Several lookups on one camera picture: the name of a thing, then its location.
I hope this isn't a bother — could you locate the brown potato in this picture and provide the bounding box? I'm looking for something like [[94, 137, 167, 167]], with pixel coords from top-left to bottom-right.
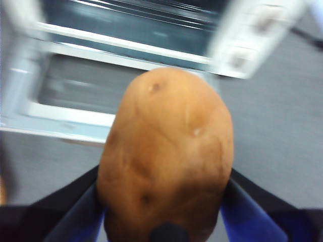
[[97, 67, 234, 242]]

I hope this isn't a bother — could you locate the metal wire oven rack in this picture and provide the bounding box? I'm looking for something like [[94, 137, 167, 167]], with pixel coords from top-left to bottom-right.
[[50, 0, 223, 28]]

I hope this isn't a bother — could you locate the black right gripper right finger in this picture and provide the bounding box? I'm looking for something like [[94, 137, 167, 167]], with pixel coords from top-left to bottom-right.
[[219, 168, 323, 242]]

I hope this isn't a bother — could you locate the cream Toshiba toaster oven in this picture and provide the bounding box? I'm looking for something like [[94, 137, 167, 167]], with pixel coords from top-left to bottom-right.
[[0, 0, 312, 127]]

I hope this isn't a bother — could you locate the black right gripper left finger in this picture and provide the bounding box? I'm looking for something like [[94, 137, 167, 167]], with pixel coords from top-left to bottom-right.
[[0, 165, 106, 242]]

